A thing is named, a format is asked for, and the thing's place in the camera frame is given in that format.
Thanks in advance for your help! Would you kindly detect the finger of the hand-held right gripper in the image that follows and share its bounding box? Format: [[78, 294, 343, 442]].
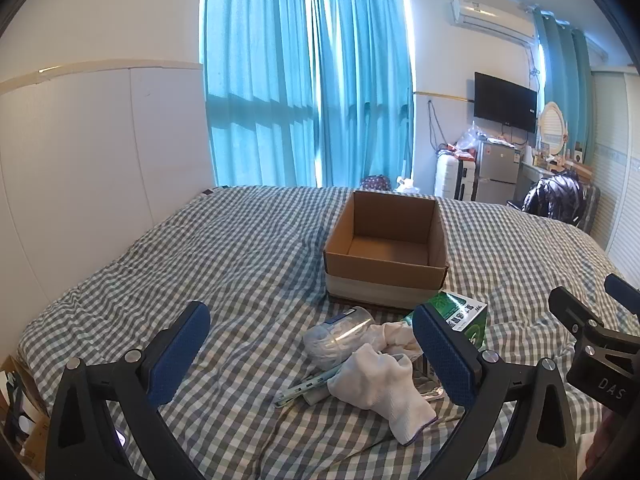
[[604, 273, 640, 313], [548, 287, 608, 343]]

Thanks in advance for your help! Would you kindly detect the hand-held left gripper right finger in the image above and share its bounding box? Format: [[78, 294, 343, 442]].
[[411, 303, 583, 480]]

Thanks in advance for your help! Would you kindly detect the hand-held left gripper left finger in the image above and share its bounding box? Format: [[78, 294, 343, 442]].
[[45, 301, 211, 480]]

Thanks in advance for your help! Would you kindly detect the silver blister pack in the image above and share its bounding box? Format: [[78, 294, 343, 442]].
[[416, 354, 447, 403]]

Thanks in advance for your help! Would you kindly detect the green carton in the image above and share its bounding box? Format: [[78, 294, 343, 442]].
[[402, 290, 489, 354]]

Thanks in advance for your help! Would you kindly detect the white sock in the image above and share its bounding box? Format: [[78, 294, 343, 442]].
[[326, 343, 439, 445], [369, 322, 426, 361]]

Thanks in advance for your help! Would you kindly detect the cardboard box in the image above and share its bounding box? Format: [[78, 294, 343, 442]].
[[322, 190, 449, 312]]

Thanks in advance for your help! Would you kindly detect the clear plastic jar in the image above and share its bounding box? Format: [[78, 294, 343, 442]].
[[303, 306, 376, 369]]

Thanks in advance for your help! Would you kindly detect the pale green slim packet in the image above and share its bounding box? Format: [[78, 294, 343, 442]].
[[273, 362, 347, 409]]

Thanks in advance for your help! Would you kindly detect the person's right hand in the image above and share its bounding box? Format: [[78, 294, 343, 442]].
[[586, 406, 621, 467]]

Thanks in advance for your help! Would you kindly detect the grey checked bed sheet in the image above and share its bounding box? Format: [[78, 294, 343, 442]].
[[18, 185, 627, 480]]

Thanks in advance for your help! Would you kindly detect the black puffer jacket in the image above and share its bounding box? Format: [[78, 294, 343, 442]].
[[521, 169, 587, 227]]

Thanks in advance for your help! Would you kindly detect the white wardrobe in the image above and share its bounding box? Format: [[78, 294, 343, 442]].
[[589, 66, 640, 263]]

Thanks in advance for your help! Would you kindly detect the white dressing table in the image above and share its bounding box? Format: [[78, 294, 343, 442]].
[[519, 156, 594, 186]]

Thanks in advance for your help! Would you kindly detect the small silver fridge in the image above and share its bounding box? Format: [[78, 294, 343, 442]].
[[474, 140, 522, 205]]

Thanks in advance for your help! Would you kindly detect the brown floor carton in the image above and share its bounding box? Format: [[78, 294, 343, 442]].
[[0, 354, 52, 463]]

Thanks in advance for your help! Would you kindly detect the white suitcase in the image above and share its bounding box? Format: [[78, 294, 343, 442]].
[[433, 152, 479, 202]]

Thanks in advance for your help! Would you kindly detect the oval white mirror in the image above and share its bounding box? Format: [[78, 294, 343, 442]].
[[538, 101, 569, 157]]

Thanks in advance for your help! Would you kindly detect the red patterned bag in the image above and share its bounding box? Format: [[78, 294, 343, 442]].
[[359, 174, 394, 192]]

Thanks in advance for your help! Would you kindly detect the clear plastic bag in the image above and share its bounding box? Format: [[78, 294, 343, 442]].
[[457, 121, 489, 154]]

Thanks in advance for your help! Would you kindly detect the white headboard panel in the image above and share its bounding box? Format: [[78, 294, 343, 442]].
[[0, 59, 217, 343]]

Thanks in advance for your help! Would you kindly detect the narrow blue curtain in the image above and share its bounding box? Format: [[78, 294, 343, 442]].
[[531, 6, 599, 167]]

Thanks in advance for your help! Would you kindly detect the wide blue curtain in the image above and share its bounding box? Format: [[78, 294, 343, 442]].
[[199, 0, 322, 189]]

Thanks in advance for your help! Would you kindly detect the white air conditioner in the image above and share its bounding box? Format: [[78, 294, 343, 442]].
[[448, 0, 537, 44]]

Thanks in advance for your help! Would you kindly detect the black wall television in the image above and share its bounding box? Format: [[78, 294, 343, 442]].
[[473, 71, 539, 134]]

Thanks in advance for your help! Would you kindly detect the hanging wall cable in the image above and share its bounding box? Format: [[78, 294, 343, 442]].
[[426, 98, 452, 152]]

